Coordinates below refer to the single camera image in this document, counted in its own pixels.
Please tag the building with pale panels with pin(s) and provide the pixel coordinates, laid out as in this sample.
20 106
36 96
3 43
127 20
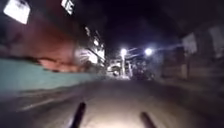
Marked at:
196 53

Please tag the robot's own part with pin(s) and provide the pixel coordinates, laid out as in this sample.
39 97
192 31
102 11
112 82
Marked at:
148 120
78 115

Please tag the lit building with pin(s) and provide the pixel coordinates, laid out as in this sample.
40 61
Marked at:
94 51

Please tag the teal wall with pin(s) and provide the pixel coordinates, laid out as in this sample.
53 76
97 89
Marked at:
36 76

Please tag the street lamp pole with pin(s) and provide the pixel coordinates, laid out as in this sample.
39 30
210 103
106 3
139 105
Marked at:
123 63

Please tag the grey asphalt road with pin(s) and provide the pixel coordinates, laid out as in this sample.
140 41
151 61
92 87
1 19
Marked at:
113 96

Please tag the red brick building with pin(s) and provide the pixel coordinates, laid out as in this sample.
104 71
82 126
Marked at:
43 36

